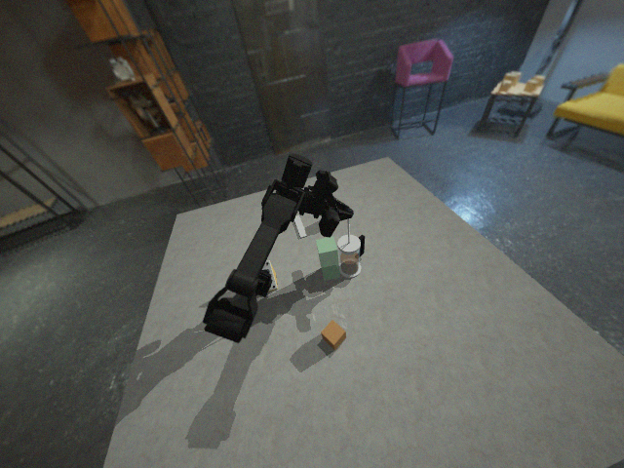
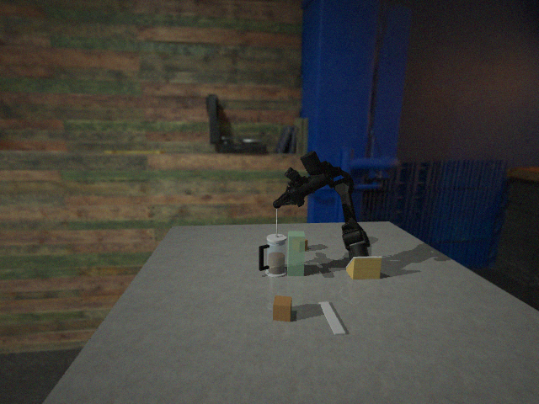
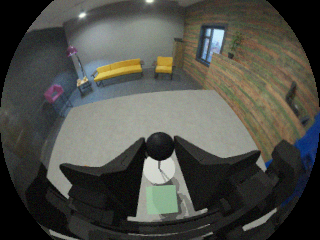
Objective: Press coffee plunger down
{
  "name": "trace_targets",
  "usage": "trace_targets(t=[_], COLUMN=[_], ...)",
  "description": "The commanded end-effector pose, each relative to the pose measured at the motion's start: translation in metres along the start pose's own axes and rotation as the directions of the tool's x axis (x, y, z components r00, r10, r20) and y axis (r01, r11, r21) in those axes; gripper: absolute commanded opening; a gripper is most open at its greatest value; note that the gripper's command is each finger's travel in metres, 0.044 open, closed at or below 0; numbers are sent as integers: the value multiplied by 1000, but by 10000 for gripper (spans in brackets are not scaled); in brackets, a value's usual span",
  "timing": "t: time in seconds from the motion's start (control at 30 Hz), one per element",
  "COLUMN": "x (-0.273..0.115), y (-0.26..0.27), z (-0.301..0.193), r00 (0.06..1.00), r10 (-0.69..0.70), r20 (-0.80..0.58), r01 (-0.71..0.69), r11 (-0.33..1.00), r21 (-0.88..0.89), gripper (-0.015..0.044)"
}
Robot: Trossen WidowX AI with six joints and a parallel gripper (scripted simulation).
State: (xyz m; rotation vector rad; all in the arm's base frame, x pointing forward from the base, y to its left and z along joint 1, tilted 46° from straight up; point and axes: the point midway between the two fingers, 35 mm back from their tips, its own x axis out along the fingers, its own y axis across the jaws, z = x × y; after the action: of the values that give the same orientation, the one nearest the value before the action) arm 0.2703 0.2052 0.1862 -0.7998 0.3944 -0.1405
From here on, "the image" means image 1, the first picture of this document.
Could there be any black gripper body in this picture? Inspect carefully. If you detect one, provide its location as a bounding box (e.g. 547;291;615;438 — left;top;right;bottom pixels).
298;187;340;238

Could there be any grey flat bar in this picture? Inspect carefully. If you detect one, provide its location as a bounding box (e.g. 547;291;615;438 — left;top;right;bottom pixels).
294;215;307;238

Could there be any glass french press with black handle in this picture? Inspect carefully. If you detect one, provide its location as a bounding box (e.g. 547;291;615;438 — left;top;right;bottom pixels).
337;218;365;278

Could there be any pale green rectangular block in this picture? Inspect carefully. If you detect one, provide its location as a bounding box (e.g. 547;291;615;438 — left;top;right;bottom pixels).
316;236;340;281

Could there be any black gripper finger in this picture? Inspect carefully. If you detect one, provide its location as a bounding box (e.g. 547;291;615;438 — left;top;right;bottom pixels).
327;195;349;211
333;204;353;221

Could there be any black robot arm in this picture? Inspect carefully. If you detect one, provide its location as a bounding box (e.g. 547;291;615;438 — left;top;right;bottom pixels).
203;154;338;343

